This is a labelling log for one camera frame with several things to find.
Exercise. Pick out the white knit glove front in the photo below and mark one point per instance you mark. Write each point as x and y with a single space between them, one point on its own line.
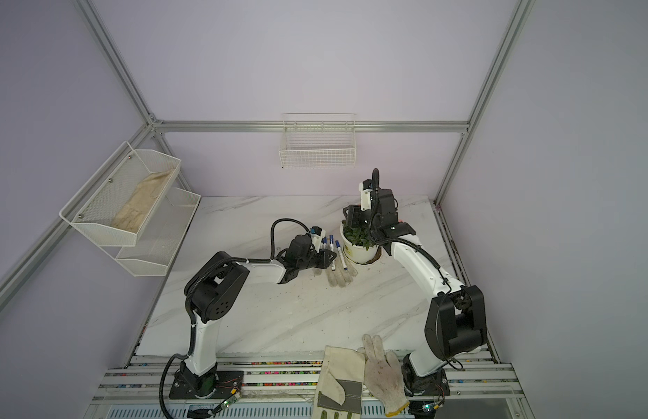
383 376

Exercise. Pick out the upper white mesh shelf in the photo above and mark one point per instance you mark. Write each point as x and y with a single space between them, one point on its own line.
99 210

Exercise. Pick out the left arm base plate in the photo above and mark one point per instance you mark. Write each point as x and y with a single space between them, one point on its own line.
217 386

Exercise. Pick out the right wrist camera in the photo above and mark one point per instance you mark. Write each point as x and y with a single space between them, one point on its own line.
365 188

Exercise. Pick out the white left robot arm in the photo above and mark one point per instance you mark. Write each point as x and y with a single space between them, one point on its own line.
212 292

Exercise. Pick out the white mesh shelf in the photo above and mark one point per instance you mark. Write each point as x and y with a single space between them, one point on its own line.
156 249
99 210

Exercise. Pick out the white wire wall basket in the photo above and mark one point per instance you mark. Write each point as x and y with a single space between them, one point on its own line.
318 140

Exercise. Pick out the beige leather work glove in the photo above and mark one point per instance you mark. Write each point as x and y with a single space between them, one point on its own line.
339 388

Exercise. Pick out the white knit glove on table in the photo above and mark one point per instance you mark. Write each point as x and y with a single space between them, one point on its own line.
340 274

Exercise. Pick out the lower white mesh shelf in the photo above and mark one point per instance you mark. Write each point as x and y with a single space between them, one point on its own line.
156 249

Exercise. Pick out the potted green plant white pot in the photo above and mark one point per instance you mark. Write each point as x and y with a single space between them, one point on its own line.
358 245

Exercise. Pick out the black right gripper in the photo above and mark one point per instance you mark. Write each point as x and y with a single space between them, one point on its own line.
352 216

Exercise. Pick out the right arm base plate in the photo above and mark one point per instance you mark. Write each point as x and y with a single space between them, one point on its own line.
435 384

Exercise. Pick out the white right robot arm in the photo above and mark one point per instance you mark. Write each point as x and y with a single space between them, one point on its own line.
456 319

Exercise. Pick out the beige cloth in shelf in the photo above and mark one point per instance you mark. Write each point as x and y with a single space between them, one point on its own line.
133 214

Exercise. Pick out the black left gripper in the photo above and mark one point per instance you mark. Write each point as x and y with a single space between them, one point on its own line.
324 258

